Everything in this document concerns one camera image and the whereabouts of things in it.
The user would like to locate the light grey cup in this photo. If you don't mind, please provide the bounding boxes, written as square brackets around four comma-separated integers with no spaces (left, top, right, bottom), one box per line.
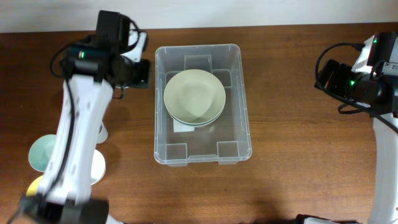
[96,123,108,144]

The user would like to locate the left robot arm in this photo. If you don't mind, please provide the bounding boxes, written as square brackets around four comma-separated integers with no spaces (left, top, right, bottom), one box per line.
[16,10,150,223]

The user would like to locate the yellow small bowl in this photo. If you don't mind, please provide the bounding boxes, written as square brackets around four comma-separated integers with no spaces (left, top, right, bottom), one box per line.
[26,175,43,196]

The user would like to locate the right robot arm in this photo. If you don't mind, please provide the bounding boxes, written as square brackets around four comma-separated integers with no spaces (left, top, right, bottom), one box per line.
[315,32,397,223]

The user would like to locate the dark blue bowl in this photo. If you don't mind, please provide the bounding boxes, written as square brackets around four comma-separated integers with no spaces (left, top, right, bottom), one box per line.
[167,109,223,127]

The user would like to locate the white label in bin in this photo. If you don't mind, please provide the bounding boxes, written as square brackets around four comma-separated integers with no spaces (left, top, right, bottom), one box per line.
[173,120,195,133]

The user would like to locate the white small bowl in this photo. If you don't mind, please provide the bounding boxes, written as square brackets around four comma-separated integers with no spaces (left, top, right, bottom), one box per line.
[91,149,106,185]

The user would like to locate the left black cable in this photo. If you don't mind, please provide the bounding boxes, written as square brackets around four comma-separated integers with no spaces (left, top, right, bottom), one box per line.
[6,20,142,224]

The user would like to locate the mint green small bowl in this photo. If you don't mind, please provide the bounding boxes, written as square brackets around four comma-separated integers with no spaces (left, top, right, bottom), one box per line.
[28,134,57,172]

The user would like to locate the cream bowl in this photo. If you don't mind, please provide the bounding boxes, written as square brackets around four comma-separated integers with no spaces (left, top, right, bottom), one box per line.
[164,69,226,124]

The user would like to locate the clear plastic storage bin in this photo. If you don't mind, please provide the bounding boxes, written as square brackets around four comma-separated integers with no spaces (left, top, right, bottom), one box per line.
[154,44,252,167]

